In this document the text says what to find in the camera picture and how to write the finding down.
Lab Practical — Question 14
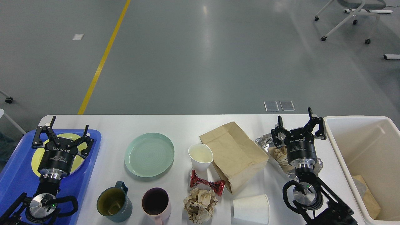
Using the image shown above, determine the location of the white plastic bin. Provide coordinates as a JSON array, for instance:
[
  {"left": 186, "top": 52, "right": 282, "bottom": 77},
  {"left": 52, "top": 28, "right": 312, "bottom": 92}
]
[{"left": 324, "top": 116, "right": 400, "bottom": 225}]

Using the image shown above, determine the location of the upright white paper cup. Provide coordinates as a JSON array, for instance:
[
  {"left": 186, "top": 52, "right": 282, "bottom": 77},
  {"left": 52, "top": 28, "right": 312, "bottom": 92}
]
[{"left": 188, "top": 144, "right": 214, "bottom": 173}]

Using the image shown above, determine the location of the crumpled aluminium foil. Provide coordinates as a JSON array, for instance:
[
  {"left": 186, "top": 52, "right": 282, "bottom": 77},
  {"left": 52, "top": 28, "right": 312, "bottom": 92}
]
[{"left": 255, "top": 134, "right": 323, "bottom": 182}]

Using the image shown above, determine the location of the mint green plate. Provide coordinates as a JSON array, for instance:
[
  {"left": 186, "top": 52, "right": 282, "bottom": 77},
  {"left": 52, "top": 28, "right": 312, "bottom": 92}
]
[{"left": 124, "top": 132, "right": 175, "bottom": 178}]

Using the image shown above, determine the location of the crumpled brown paper napkin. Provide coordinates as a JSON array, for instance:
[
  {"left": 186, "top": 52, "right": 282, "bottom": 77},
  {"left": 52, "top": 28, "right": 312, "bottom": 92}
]
[{"left": 267, "top": 146, "right": 295, "bottom": 174}]

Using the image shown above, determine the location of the yellow plate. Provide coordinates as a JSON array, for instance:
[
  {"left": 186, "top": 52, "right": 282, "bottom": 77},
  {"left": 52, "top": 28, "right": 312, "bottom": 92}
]
[{"left": 31, "top": 133, "right": 89, "bottom": 177}]

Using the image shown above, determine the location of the red foil candy wrapper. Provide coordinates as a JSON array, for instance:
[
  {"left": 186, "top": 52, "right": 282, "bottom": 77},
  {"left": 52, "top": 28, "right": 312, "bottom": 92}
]
[{"left": 189, "top": 169, "right": 226, "bottom": 197}]

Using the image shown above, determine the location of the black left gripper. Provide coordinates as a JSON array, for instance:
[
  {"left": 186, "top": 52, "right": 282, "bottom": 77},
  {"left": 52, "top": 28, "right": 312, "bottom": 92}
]
[{"left": 32, "top": 116, "right": 94, "bottom": 180}]

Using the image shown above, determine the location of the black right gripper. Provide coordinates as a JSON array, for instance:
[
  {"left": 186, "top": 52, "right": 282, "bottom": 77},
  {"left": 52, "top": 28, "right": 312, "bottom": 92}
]
[{"left": 271, "top": 107, "right": 327, "bottom": 171}]

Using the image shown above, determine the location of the lying white paper cup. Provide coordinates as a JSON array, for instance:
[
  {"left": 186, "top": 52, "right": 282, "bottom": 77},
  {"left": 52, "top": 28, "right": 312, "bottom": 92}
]
[{"left": 232, "top": 194, "right": 270, "bottom": 225}]

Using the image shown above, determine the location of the white furniture foot right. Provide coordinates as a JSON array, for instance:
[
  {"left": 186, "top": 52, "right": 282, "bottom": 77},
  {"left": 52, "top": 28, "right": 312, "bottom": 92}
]
[{"left": 384, "top": 54, "right": 400, "bottom": 60}]

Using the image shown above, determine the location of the floor socket plate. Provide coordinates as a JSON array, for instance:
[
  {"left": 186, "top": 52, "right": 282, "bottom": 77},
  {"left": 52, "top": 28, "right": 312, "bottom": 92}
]
[
  {"left": 264, "top": 101, "right": 280, "bottom": 112},
  {"left": 280, "top": 101, "right": 295, "bottom": 111}
]

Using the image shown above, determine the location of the right floor socket plate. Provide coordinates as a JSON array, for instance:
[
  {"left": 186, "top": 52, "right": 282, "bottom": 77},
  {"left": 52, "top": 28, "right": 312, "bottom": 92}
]
[{"left": 280, "top": 101, "right": 295, "bottom": 111}]

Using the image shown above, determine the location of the white table leg base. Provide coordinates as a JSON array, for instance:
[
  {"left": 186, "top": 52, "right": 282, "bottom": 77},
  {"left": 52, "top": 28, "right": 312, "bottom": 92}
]
[{"left": 344, "top": 9, "right": 393, "bottom": 14}]

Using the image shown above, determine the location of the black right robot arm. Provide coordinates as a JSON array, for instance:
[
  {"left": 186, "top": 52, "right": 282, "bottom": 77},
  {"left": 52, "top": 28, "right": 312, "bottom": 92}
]
[{"left": 271, "top": 108, "right": 357, "bottom": 225}]

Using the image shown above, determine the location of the chair leg with caster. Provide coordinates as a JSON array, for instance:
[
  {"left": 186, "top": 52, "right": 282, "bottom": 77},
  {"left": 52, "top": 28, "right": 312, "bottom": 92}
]
[{"left": 0, "top": 90, "right": 14, "bottom": 104}]

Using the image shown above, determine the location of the pink mug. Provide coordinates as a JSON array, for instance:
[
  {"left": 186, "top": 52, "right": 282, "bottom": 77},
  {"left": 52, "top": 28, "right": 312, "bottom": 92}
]
[{"left": 142, "top": 187, "right": 172, "bottom": 225}]

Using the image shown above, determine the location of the crumpled brown paper ball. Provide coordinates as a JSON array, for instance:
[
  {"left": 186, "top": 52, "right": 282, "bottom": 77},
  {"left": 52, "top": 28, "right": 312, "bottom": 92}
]
[{"left": 184, "top": 188, "right": 218, "bottom": 225}]

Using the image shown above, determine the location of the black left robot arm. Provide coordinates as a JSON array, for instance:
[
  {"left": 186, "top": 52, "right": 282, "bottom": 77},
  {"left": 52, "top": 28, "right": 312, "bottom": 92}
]
[{"left": 1, "top": 116, "right": 94, "bottom": 225}]

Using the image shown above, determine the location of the left floor socket plate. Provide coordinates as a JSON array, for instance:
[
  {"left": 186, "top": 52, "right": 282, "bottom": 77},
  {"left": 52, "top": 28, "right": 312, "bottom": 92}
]
[{"left": 264, "top": 101, "right": 280, "bottom": 112}]

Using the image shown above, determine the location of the brown paper bag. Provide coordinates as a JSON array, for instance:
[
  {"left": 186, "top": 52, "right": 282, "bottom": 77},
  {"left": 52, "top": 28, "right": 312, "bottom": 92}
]
[{"left": 199, "top": 122, "right": 269, "bottom": 195}]

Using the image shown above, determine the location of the brown paper in bin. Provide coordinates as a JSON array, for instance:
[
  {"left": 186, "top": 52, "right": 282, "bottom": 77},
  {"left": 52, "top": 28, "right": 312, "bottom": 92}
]
[{"left": 352, "top": 175, "right": 381, "bottom": 219}]

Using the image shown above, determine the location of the dark teal mug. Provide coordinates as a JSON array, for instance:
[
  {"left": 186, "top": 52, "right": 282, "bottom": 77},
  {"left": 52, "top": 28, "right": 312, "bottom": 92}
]
[{"left": 96, "top": 181, "right": 133, "bottom": 223}]

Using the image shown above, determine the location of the blue plastic tray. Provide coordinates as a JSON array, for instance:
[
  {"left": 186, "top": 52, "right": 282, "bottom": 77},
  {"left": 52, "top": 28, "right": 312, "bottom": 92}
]
[{"left": 0, "top": 129, "right": 102, "bottom": 214}]

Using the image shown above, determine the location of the white floor marker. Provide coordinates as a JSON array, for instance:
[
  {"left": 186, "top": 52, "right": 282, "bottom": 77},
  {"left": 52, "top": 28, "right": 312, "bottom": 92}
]
[{"left": 72, "top": 34, "right": 84, "bottom": 40}]

